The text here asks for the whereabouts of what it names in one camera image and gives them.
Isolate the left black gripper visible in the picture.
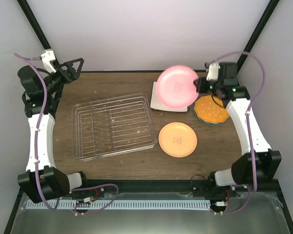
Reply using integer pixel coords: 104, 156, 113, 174
42, 58, 84, 96

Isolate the orange dotted scalloped plate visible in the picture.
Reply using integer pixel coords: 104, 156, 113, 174
194, 95, 230, 125

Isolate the pink round plate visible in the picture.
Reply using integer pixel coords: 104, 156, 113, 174
156, 65, 199, 109

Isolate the teal dotted scalloped plate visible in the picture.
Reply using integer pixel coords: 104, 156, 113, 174
193, 111, 224, 127

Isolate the plain white square plate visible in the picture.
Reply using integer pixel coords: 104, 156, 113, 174
150, 81, 188, 113

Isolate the light orange round plate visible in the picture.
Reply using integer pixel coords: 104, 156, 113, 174
158, 122, 197, 158

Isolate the floral square plate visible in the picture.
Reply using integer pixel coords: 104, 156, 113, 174
151, 107, 189, 113

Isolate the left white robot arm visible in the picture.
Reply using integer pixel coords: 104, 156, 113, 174
17, 58, 90, 203

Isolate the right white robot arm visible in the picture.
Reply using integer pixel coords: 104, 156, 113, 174
194, 62, 281, 196

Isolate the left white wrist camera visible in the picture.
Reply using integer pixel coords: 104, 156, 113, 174
31, 49, 56, 73

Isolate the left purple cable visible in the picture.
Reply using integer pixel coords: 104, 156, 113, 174
14, 53, 62, 211

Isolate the purple cable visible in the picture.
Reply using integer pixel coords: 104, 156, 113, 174
14, 53, 62, 211
209, 51, 267, 216

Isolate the black enclosure frame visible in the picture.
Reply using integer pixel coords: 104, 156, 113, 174
3, 0, 293, 234

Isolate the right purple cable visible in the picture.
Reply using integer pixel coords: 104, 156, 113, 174
209, 51, 267, 216

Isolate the chrome wire dish rack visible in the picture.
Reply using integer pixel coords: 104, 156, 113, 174
72, 93, 158, 161

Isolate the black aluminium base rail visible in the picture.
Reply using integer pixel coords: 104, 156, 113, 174
70, 179, 279, 198

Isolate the white slotted cable duct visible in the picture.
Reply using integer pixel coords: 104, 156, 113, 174
25, 199, 212, 210

